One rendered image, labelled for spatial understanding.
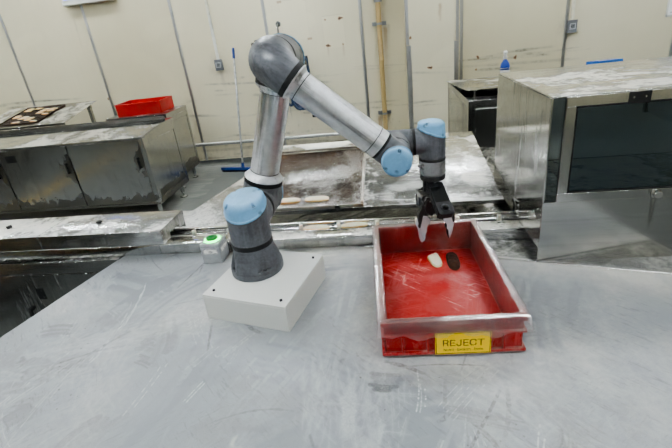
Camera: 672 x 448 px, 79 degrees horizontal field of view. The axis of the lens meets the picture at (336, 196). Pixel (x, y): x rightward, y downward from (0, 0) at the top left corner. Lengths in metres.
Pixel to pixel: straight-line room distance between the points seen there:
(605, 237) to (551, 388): 0.56
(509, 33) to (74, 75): 5.30
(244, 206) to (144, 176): 3.13
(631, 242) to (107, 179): 4.04
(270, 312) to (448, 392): 0.46
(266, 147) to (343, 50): 3.93
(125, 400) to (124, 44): 5.15
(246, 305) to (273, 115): 0.51
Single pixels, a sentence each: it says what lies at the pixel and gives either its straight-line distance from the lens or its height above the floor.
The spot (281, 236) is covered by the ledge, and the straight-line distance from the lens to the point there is 1.47.
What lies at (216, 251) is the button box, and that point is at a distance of 1.46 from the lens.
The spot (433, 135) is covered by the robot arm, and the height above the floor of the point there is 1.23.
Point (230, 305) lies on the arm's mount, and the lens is 1.16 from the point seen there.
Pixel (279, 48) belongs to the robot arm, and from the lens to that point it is 1.02.
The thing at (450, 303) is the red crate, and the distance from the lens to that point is 1.15.
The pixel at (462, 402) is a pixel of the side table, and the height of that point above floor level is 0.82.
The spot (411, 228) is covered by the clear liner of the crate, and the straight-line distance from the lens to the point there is 1.32.
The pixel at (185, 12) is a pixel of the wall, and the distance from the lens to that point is 5.52.
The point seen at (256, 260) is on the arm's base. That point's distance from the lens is 1.16.
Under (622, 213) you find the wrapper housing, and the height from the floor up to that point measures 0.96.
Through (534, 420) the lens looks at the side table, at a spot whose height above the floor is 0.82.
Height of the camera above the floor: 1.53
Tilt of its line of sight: 22 degrees down
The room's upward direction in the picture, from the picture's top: 7 degrees counter-clockwise
